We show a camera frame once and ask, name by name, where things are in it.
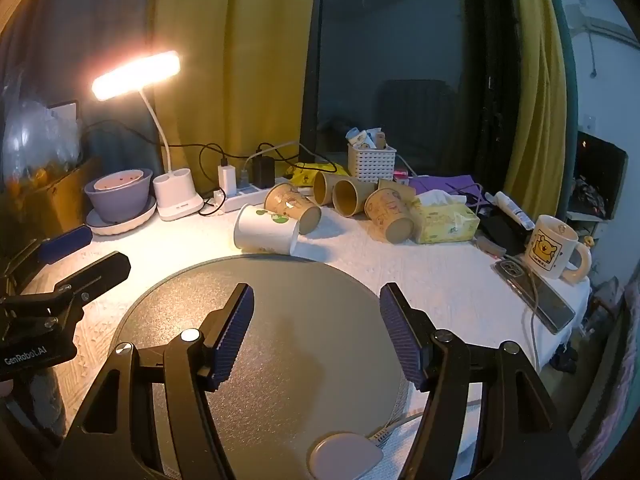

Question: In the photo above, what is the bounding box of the white paper cup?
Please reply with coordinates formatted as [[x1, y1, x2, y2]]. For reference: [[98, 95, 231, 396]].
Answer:
[[232, 205, 299, 256]]

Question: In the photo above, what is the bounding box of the brown paper cup front left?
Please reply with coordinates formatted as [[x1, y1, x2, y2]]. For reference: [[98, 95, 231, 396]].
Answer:
[[264, 183, 321, 235]]

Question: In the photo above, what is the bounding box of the brown paper cup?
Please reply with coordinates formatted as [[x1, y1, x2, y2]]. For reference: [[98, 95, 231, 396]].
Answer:
[[364, 188, 414, 244], [264, 183, 321, 235], [332, 179, 375, 217], [312, 171, 349, 206]]

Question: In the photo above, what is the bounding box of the brown paper cup back left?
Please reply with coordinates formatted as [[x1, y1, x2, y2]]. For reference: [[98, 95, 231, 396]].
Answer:
[[312, 171, 349, 206]]

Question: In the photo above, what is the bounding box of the brown paper cup middle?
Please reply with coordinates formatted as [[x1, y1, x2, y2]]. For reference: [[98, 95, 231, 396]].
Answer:
[[332, 179, 375, 217]]

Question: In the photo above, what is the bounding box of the brown paper cup right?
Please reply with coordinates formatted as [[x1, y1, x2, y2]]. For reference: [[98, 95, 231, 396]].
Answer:
[[364, 188, 414, 244]]

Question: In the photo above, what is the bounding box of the white plate under bowl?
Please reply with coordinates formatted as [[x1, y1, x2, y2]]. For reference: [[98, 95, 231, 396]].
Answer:
[[86, 196, 156, 236]]

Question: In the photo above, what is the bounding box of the cardboard box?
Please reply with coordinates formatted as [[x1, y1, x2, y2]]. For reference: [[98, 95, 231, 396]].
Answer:
[[1, 157, 102, 258]]

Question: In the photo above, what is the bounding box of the purple bowl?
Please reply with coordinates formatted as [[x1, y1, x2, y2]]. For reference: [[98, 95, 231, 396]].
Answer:
[[84, 168, 153, 223]]

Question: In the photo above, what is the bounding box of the white desk lamp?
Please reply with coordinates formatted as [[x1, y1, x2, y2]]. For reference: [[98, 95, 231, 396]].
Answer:
[[91, 51, 204, 221]]

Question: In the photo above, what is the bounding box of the clear plastic bag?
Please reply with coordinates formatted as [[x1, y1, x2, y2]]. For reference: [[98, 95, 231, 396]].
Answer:
[[1, 67, 81, 190]]

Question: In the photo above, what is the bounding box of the smartphone in clear case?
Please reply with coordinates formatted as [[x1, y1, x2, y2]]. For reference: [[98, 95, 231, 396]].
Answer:
[[491, 258, 575, 335]]

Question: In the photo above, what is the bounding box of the white usb charger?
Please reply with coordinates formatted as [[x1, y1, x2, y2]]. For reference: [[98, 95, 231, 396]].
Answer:
[[217, 164, 238, 197]]

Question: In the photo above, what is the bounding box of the white power strip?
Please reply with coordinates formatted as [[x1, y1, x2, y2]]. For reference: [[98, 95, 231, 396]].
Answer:
[[212, 184, 270, 214]]

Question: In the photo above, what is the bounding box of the round grey turntable plate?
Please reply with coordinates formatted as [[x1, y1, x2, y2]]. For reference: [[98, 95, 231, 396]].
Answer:
[[114, 255, 408, 479]]

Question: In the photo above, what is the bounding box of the white round coaster pad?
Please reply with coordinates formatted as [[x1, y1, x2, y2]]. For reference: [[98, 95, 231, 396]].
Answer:
[[308, 432, 383, 480]]

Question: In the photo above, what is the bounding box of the black power adapter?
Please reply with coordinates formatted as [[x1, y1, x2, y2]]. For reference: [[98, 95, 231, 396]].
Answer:
[[250, 155, 276, 188]]

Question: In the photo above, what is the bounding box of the cream cartoon mug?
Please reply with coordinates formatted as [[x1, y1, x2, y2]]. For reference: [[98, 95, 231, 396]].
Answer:
[[524, 214, 592, 284]]

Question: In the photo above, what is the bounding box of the black pouch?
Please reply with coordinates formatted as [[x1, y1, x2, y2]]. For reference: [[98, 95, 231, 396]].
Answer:
[[478, 206, 530, 256]]

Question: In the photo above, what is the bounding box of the yellow snack bag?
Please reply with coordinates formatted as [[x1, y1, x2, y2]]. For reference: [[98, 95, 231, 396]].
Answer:
[[283, 162, 348, 188]]

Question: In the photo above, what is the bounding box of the yellow tissue pack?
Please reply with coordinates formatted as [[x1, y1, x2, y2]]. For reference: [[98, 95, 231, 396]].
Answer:
[[409, 190, 480, 244]]

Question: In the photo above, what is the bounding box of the white tube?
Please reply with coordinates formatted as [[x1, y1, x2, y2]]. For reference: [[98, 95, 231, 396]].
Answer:
[[494, 192, 535, 231]]

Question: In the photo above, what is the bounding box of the yellow curtain right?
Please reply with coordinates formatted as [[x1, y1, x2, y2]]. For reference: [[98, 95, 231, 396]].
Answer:
[[504, 0, 566, 219]]

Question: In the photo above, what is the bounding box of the yellow curtain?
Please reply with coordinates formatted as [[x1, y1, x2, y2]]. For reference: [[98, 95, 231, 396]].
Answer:
[[153, 0, 312, 192], [504, 0, 566, 219]]

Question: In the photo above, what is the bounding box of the purple cloth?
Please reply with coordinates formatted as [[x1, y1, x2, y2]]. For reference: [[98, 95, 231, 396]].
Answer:
[[409, 174, 484, 202]]

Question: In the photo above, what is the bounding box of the yellow curtain left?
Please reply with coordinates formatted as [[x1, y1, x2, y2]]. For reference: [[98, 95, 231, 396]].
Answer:
[[153, 0, 312, 192]]

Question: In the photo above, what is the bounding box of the white perforated basket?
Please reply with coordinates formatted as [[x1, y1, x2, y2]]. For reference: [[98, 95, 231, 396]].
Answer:
[[348, 145, 397, 183]]

